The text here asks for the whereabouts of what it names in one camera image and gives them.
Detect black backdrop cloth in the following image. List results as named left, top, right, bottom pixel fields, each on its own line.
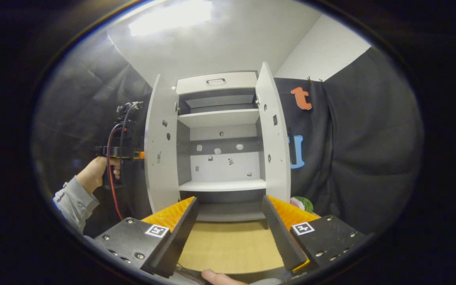
left=30, top=34, right=424, bottom=234

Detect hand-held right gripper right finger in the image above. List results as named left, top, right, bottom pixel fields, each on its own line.
left=262, top=195, right=367, bottom=274

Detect camera sticker shoe cabinet door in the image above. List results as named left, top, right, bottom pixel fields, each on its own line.
left=144, top=74, right=181, bottom=214

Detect grey double-door shoe cabinet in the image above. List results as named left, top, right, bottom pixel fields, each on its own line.
left=144, top=61, right=292, bottom=222

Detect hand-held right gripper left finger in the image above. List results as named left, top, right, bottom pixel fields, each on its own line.
left=92, top=197, right=200, bottom=279

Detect red gripper cable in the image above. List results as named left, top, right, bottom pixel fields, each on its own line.
left=107, top=123, right=127, bottom=221

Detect cherry sticker shoe cabinet door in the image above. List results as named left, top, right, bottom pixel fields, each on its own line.
left=255, top=61, right=292, bottom=202

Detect beige cabinet drawer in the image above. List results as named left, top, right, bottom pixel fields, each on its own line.
left=176, top=71, right=258, bottom=95

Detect watermelon slice toy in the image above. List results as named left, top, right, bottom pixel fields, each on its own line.
left=290, top=196, right=314, bottom=213

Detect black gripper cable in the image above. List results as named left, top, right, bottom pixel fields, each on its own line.
left=118, top=102, right=143, bottom=159

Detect white cabinet shelf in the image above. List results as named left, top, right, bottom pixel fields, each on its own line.
left=177, top=109, right=260, bottom=128
left=179, top=179, right=267, bottom=192

